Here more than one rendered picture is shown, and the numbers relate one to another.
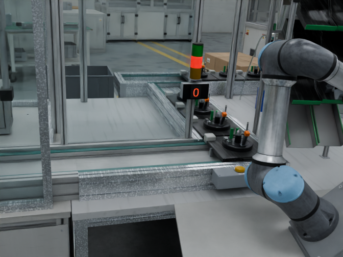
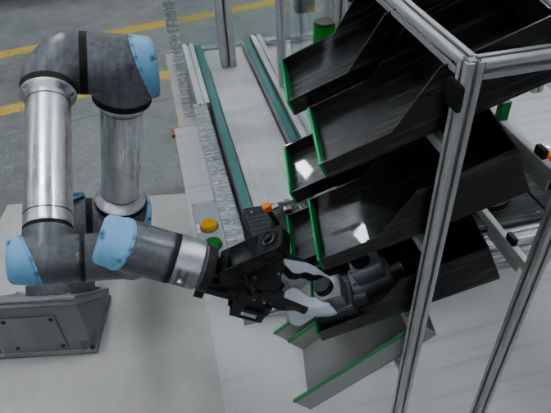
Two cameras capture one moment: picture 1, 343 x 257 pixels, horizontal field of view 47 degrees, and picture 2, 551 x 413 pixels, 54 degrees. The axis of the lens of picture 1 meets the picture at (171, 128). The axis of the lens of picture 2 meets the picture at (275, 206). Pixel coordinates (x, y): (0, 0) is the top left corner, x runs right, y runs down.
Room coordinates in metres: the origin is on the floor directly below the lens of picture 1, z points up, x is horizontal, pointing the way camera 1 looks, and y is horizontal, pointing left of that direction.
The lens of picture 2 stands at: (1.70, -1.30, 1.90)
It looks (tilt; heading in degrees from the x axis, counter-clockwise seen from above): 41 degrees down; 95
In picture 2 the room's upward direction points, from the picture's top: 3 degrees counter-clockwise
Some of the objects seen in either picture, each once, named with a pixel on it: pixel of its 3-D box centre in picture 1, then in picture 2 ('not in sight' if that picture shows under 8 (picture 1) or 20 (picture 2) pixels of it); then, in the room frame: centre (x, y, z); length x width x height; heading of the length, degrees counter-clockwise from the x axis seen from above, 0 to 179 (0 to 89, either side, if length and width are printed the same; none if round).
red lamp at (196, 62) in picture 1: (196, 61); not in sight; (1.71, -0.09, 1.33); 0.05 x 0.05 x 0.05
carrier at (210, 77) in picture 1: (199, 70); not in sight; (3.02, -0.19, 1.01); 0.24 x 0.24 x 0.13; 17
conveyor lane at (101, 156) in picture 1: (172, 159); (280, 177); (1.59, -0.01, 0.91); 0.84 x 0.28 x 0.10; 107
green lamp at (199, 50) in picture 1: (197, 50); (324, 34); (1.71, -0.09, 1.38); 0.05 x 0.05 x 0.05
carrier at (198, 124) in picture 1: (217, 118); not in sight; (1.90, -0.23, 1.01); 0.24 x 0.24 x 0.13; 17
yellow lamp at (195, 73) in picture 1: (195, 72); not in sight; (1.71, -0.09, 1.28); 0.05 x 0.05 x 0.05
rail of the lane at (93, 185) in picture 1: (189, 176); (223, 191); (1.43, -0.09, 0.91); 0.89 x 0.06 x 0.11; 107
